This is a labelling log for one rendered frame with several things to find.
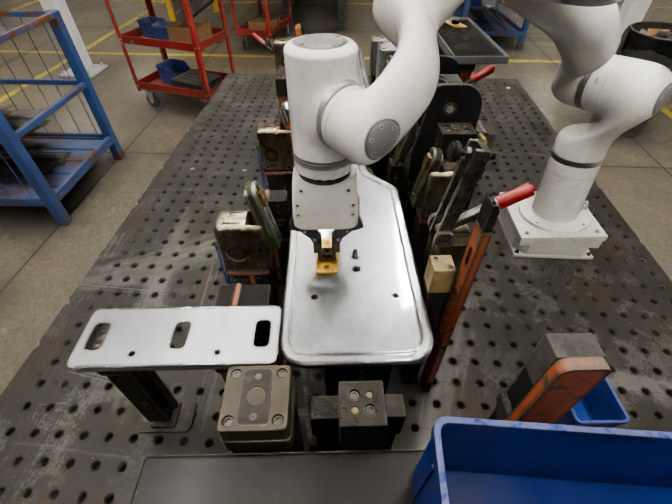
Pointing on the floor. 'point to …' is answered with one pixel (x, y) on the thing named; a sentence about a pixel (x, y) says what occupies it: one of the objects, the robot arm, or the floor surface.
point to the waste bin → (660, 48)
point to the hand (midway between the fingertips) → (326, 245)
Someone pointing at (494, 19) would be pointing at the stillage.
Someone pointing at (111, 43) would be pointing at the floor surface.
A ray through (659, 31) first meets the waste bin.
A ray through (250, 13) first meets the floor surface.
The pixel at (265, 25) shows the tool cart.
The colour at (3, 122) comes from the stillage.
